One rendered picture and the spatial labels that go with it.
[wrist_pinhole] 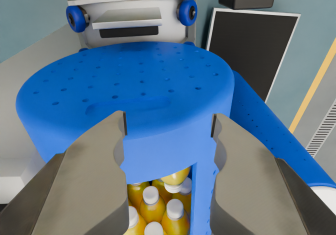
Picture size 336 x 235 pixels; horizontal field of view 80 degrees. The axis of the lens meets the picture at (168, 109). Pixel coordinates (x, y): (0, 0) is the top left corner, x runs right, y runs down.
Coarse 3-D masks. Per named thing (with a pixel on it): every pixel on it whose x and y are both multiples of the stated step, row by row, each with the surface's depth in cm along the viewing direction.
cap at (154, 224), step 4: (148, 224) 43; (152, 224) 43; (156, 224) 43; (160, 224) 43; (148, 228) 42; (152, 228) 42; (156, 228) 42; (160, 228) 42; (144, 232) 42; (148, 232) 42; (152, 232) 42; (156, 232) 42; (160, 232) 42
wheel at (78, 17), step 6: (72, 6) 34; (66, 12) 36; (72, 12) 34; (78, 12) 34; (72, 18) 35; (78, 18) 35; (72, 24) 36; (78, 24) 35; (84, 24) 36; (78, 30) 36
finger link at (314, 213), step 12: (288, 168) 8; (288, 180) 8; (300, 180) 8; (300, 192) 7; (312, 192) 7; (300, 204) 7; (312, 204) 7; (324, 204) 7; (300, 216) 6; (312, 216) 6; (324, 216) 6; (312, 228) 6; (324, 228) 6
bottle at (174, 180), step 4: (188, 168) 36; (176, 172) 34; (180, 172) 35; (184, 172) 35; (188, 172) 37; (168, 176) 35; (172, 176) 35; (176, 176) 35; (180, 176) 35; (184, 176) 36; (164, 180) 37; (168, 180) 36; (172, 180) 36; (176, 180) 36; (180, 180) 36; (168, 184) 39; (172, 184) 37; (176, 184) 38; (180, 184) 39
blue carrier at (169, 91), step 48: (96, 48) 37; (144, 48) 36; (192, 48) 35; (48, 96) 23; (96, 96) 22; (144, 96) 22; (192, 96) 21; (48, 144) 19; (144, 144) 18; (192, 144) 20; (192, 192) 26
